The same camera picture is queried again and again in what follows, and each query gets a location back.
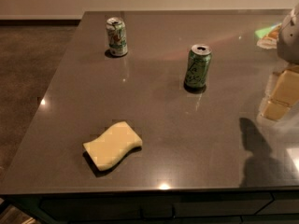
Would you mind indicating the green soda can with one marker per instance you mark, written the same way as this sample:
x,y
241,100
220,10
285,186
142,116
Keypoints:
x,y
199,60

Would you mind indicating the dark cabinet drawers under table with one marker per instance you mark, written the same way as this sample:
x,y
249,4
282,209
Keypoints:
x,y
161,207

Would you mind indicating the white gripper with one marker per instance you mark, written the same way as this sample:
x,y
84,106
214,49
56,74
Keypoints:
x,y
290,40

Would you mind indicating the yellow sponge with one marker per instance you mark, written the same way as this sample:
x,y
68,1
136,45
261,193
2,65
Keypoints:
x,y
112,145

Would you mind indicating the white 7up can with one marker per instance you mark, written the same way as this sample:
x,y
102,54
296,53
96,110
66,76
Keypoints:
x,y
116,34

